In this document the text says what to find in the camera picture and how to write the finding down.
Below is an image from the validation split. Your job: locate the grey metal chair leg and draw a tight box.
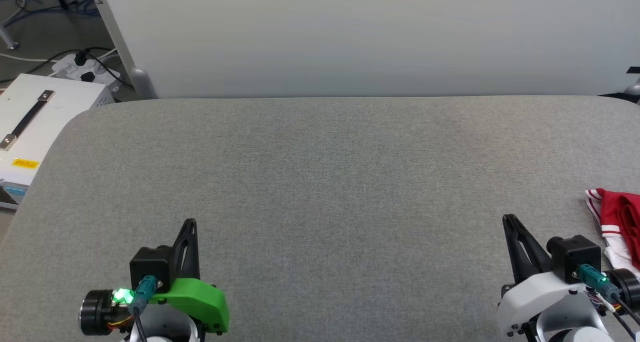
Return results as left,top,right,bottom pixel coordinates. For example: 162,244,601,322
0,24,20,51

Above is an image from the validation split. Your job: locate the white equipment box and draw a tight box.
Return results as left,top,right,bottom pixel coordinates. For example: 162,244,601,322
0,73,117,187

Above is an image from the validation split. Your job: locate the white power strip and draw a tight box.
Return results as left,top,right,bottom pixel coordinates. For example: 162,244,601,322
51,53,122,88

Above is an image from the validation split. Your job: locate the black strap handle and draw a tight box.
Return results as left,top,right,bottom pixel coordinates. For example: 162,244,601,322
0,90,56,150

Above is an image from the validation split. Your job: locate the red and white Bulls jersey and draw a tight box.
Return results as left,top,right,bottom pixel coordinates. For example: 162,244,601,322
584,188,640,278

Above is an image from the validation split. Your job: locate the black left camera cable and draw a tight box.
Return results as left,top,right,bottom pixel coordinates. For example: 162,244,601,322
131,307,150,342

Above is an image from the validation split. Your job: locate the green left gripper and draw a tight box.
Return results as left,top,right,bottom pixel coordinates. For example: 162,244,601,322
149,219,231,332

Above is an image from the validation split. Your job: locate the black and grey stand foot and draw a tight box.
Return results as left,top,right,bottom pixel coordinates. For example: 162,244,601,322
597,67,640,105

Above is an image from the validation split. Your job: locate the teal right camera connector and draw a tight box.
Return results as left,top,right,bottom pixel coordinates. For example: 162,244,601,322
577,263,612,295

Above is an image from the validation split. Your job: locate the teal camera connector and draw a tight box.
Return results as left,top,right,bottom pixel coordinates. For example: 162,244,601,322
131,276,160,312
577,263,612,295

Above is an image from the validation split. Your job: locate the teal left camera connector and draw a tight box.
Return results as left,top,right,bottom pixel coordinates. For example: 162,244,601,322
131,276,160,312

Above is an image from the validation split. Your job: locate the grey partition post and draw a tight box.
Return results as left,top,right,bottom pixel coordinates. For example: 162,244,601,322
86,0,158,100

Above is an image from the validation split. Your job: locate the black camera cable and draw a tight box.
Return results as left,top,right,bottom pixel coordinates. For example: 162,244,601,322
131,307,150,342
602,289,640,327

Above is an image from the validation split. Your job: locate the black power cable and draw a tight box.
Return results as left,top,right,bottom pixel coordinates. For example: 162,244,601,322
25,48,133,87

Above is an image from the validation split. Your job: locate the black right camera cable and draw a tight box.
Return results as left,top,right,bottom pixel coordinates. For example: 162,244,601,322
602,289,640,327

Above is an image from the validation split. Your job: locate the white floor cable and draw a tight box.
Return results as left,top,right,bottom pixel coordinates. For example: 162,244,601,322
0,52,56,63

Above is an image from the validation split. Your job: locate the blue cable bundle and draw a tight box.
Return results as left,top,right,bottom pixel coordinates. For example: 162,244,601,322
0,0,101,20

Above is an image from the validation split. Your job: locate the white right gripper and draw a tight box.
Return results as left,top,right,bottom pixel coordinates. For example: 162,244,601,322
496,214,618,342

